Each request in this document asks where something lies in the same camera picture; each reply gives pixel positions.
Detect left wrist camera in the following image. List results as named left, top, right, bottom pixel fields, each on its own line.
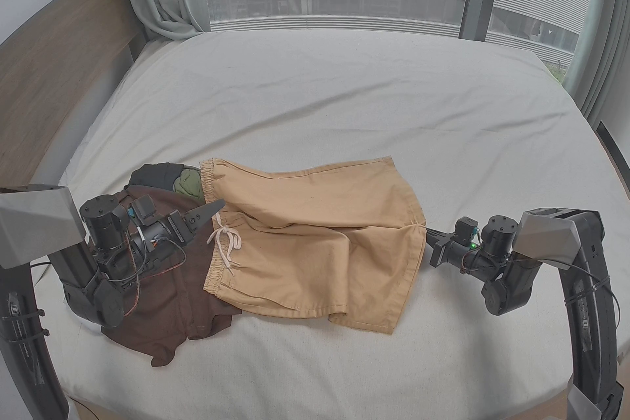
left=127, top=195, right=157, bottom=226

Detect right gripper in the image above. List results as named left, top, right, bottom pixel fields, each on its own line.
left=429, top=234, right=476, bottom=273

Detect bed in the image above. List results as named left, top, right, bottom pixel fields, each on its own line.
left=0, top=0, right=630, bottom=420

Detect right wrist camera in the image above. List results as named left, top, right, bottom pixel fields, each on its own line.
left=453, top=217, right=479, bottom=244

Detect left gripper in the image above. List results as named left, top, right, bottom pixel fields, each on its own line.
left=140, top=210, right=196, bottom=256

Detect brown shorts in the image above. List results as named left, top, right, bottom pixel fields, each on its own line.
left=101, top=184, right=243, bottom=367

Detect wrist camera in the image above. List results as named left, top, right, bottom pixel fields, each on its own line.
left=127, top=195, right=157, bottom=226
left=453, top=217, right=479, bottom=244

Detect tan shorts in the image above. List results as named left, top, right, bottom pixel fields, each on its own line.
left=199, top=156, right=426, bottom=336

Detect black garment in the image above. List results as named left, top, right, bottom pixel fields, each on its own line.
left=127, top=163, right=185, bottom=188

